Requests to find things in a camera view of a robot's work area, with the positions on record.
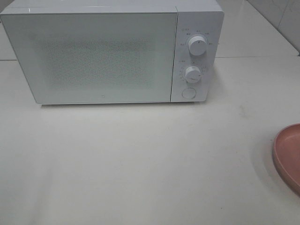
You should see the round white door button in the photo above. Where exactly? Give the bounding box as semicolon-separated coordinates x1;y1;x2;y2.
182;88;196;99

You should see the white microwave door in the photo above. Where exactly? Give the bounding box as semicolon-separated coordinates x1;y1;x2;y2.
1;13;177;105

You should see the pink round plate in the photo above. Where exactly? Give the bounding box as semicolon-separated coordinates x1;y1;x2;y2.
272;124;300;195

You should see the lower white timer knob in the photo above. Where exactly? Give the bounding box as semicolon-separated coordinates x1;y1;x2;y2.
183;66;202;83

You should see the upper white power knob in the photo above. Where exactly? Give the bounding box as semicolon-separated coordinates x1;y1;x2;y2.
187;34;208;56

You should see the white microwave oven body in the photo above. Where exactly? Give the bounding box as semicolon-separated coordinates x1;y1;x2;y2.
0;0;224;102

